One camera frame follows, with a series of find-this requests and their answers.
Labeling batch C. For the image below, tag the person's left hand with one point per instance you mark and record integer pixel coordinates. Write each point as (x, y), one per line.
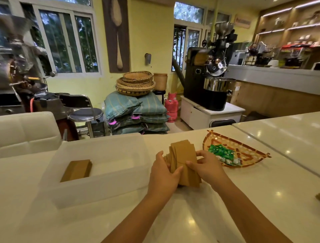
(161, 180)

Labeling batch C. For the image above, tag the silver coffee roaster machine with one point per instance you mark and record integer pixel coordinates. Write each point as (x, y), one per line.
(15, 62)

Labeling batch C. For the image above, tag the black kettle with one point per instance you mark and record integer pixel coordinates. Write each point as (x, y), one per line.
(254, 50)

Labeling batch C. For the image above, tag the small black stool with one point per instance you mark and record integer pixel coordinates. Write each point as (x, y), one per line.
(160, 92)

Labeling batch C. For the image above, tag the black coffee roaster machine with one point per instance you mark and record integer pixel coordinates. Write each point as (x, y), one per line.
(197, 87)

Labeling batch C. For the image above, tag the person's right forearm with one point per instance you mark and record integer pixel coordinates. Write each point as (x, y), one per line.
(250, 217)

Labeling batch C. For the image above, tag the translucent plastic bin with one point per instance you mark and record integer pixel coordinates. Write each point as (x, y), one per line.
(100, 190)

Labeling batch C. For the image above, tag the grey bar counter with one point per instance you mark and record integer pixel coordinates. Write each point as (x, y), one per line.
(275, 77)

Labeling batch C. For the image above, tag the wooden wall shelves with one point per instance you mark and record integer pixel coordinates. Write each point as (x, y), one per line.
(272, 35)

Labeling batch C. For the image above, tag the black chair backrest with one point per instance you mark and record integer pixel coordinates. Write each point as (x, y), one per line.
(222, 122)

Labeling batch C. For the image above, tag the white low cabinet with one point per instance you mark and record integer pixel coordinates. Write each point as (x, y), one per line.
(200, 117)

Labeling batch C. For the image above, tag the person's left forearm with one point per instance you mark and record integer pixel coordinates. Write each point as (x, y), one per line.
(135, 222)

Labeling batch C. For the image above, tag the woven bamboo tray basket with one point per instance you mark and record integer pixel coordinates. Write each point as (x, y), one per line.
(247, 155)

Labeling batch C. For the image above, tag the black chrome stool chair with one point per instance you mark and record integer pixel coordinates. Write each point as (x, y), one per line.
(86, 115)

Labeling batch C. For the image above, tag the tall woven basket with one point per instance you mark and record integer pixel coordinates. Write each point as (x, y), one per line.
(160, 82)

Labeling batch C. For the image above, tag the window with black grille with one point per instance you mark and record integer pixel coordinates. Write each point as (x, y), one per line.
(188, 12)

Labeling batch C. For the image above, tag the grey wall lamp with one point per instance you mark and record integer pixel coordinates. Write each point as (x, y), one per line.
(148, 58)

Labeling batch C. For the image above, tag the white framed window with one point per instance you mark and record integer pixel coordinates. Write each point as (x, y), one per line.
(85, 45)

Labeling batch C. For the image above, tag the pile of teal woven sacks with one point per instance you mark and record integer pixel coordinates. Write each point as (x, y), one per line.
(120, 105)

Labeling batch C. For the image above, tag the black exhaust pipe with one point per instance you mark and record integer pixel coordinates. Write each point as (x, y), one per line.
(178, 68)

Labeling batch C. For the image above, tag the brown spoon wall picture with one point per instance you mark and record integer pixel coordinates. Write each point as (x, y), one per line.
(110, 37)

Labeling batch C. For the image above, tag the wooden wall sign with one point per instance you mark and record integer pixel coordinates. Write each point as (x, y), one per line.
(243, 22)

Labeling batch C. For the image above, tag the pile of green candy packets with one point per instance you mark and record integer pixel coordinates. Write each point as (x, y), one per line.
(222, 151)

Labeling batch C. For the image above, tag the person's right hand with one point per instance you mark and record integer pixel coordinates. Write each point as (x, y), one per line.
(212, 170)

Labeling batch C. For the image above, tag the stack of flat woven baskets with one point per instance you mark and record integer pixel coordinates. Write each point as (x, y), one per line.
(135, 85)

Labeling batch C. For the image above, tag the pink gas cylinder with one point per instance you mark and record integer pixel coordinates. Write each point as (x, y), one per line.
(171, 106)

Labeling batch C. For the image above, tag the white padded chair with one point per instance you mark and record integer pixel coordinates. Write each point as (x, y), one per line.
(30, 132)

